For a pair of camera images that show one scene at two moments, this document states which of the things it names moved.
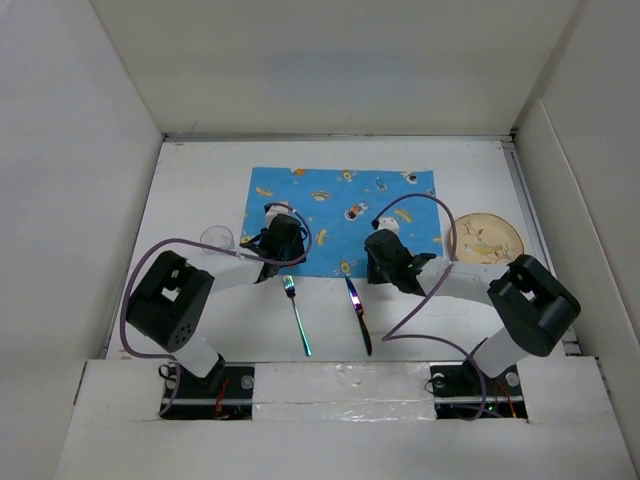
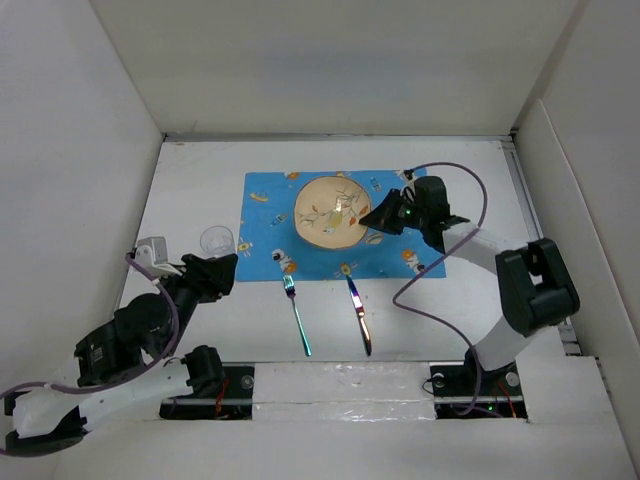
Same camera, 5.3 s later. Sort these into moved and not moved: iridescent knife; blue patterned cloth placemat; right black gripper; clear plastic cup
Moved: right black gripper
Not moved: clear plastic cup; blue patterned cloth placemat; iridescent knife
